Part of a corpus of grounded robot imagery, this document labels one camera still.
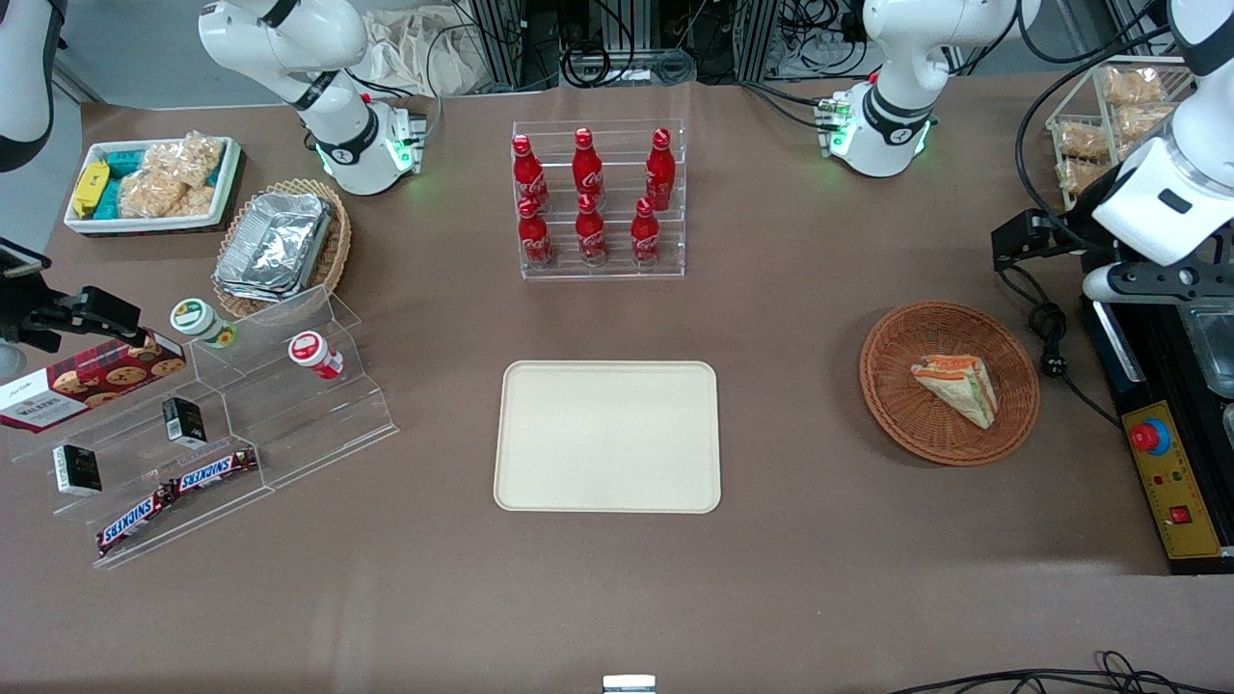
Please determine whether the cream rectangular serving tray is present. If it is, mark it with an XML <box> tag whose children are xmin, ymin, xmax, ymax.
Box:
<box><xmin>494</xmin><ymin>360</ymin><xmax>722</xmax><ymax>515</ymax></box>

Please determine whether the black power cable with plug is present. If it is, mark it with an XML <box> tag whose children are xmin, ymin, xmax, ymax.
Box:
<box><xmin>997</xmin><ymin>264</ymin><xmax>1125</xmax><ymax>431</ymax></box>

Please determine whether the stack of foil containers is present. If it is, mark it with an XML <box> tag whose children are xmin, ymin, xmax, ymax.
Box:
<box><xmin>213</xmin><ymin>191</ymin><xmax>335</xmax><ymax>304</ymax></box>

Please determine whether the green lid white jar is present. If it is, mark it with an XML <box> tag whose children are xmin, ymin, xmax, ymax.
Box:
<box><xmin>171</xmin><ymin>298</ymin><xmax>238</xmax><ymax>350</ymax></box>

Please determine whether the steel pan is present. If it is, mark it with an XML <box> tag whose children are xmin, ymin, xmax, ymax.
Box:
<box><xmin>1180</xmin><ymin>305</ymin><xmax>1234</xmax><ymax>399</ymax></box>

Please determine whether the oval wicker basket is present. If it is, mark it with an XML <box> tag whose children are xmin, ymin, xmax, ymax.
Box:
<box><xmin>211</xmin><ymin>177</ymin><xmax>354</xmax><ymax>320</ymax></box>

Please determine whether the beige cloth bag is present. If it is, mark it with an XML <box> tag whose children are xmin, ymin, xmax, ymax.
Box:
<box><xmin>361</xmin><ymin>8</ymin><xmax>485</xmax><ymax>98</ymax></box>

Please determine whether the snickers chocolate bar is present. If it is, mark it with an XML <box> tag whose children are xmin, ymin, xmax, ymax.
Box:
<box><xmin>171</xmin><ymin>445</ymin><xmax>260</xmax><ymax>495</ymax></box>
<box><xmin>95</xmin><ymin>484</ymin><xmax>177</xmax><ymax>559</ymax></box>

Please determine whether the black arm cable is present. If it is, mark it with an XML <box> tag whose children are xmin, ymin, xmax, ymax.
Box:
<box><xmin>1016</xmin><ymin>0</ymin><xmax>1175</xmax><ymax>244</ymax></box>

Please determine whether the red cola bottle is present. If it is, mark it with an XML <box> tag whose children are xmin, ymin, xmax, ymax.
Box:
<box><xmin>572</xmin><ymin>126</ymin><xmax>605</xmax><ymax>200</ymax></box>
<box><xmin>517</xmin><ymin>197</ymin><xmax>554</xmax><ymax>269</ymax></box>
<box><xmin>511</xmin><ymin>134</ymin><xmax>550</xmax><ymax>211</ymax></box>
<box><xmin>645</xmin><ymin>127</ymin><xmax>677</xmax><ymax>211</ymax></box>
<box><xmin>630</xmin><ymin>197</ymin><xmax>663</xmax><ymax>267</ymax></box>
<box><xmin>575</xmin><ymin>193</ymin><xmax>609</xmax><ymax>267</ymax></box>

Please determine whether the round brown wicker basket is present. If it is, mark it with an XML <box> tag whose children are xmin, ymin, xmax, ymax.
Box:
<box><xmin>859</xmin><ymin>301</ymin><xmax>1041</xmax><ymax>468</ymax></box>

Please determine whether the white rectangular snack bin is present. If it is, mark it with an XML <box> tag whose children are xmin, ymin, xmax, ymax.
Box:
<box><xmin>63</xmin><ymin>135</ymin><xmax>243</xmax><ymax>238</ymax></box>

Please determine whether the clear bag of rice crackers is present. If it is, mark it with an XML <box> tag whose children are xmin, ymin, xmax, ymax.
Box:
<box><xmin>143</xmin><ymin>132</ymin><xmax>226</xmax><ymax>191</ymax></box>
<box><xmin>117</xmin><ymin>169</ymin><xmax>217</xmax><ymax>220</ymax></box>

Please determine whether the tangle of black cables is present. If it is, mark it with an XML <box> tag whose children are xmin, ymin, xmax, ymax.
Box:
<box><xmin>557</xmin><ymin>0</ymin><xmax>697</xmax><ymax>90</ymax></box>

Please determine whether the clear acrylic stepped shelf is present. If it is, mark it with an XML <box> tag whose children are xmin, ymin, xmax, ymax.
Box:
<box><xmin>8</xmin><ymin>283</ymin><xmax>400</xmax><ymax>571</ymax></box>

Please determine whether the white wire rack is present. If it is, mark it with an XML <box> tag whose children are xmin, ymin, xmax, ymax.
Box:
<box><xmin>1045</xmin><ymin>55</ymin><xmax>1198</xmax><ymax>215</ymax></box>

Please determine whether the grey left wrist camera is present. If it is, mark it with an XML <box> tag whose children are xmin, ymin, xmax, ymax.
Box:
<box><xmin>1082</xmin><ymin>258</ymin><xmax>1234</xmax><ymax>306</ymax></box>

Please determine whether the clear bag of fried snacks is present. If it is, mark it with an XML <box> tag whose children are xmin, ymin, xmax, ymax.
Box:
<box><xmin>1057</xmin><ymin>158</ymin><xmax>1105</xmax><ymax>196</ymax></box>
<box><xmin>1058</xmin><ymin>122</ymin><xmax>1112</xmax><ymax>162</ymax></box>
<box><xmin>1101</xmin><ymin>67</ymin><xmax>1166</xmax><ymax>107</ymax></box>
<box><xmin>1117</xmin><ymin>103</ymin><xmax>1178</xmax><ymax>144</ymax></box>

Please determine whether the black floor cable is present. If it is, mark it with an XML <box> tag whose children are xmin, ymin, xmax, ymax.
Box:
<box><xmin>885</xmin><ymin>650</ymin><xmax>1234</xmax><ymax>694</ymax></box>

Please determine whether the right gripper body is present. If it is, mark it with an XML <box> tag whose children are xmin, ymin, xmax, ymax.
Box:
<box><xmin>0</xmin><ymin>239</ymin><xmax>51</xmax><ymax>344</ymax></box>

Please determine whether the clear acrylic bottle rack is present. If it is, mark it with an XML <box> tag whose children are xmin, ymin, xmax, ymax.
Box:
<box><xmin>511</xmin><ymin>118</ymin><xmax>686</xmax><ymax>281</ymax></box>

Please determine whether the small black box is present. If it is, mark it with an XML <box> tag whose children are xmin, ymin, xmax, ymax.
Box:
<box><xmin>52</xmin><ymin>442</ymin><xmax>103</xmax><ymax>496</ymax></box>
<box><xmin>161</xmin><ymin>396</ymin><xmax>207</xmax><ymax>448</ymax></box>

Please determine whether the red lid white jar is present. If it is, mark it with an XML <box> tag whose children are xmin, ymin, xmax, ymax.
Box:
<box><xmin>288</xmin><ymin>330</ymin><xmax>345</xmax><ymax>381</ymax></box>

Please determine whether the triangle sandwich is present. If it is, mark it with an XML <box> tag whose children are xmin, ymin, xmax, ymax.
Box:
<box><xmin>910</xmin><ymin>353</ymin><xmax>1000</xmax><ymax>431</ymax></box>

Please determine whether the black machine with yellow panel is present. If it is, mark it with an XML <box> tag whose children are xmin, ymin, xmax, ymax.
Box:
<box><xmin>1080</xmin><ymin>287</ymin><xmax>1234</xmax><ymax>577</ymax></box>

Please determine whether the red tartan cookie box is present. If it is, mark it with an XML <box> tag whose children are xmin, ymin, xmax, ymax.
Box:
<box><xmin>0</xmin><ymin>329</ymin><xmax>188</xmax><ymax>436</ymax></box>

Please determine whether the yellow snack packet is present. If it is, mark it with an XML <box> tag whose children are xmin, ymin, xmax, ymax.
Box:
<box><xmin>71</xmin><ymin>161</ymin><xmax>111</xmax><ymax>219</ymax></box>

